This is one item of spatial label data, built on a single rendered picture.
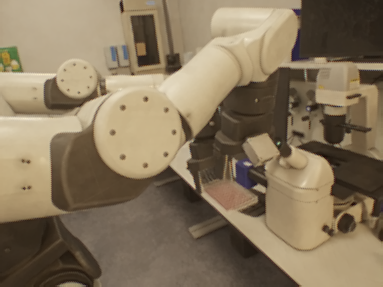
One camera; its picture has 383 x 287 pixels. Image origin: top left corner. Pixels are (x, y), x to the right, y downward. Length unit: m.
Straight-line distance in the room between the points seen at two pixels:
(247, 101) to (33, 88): 0.41
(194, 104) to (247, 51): 0.10
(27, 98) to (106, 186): 0.40
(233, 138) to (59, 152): 0.29
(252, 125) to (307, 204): 0.40
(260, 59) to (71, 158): 0.24
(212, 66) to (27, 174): 0.21
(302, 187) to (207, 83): 0.53
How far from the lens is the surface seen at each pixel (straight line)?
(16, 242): 0.42
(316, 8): 1.46
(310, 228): 0.83
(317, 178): 0.75
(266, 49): 0.33
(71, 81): 0.53
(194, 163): 0.58
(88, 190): 0.21
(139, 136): 0.20
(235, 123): 0.41
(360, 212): 1.02
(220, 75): 0.30
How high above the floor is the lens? 1.36
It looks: 18 degrees down
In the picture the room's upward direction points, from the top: 7 degrees counter-clockwise
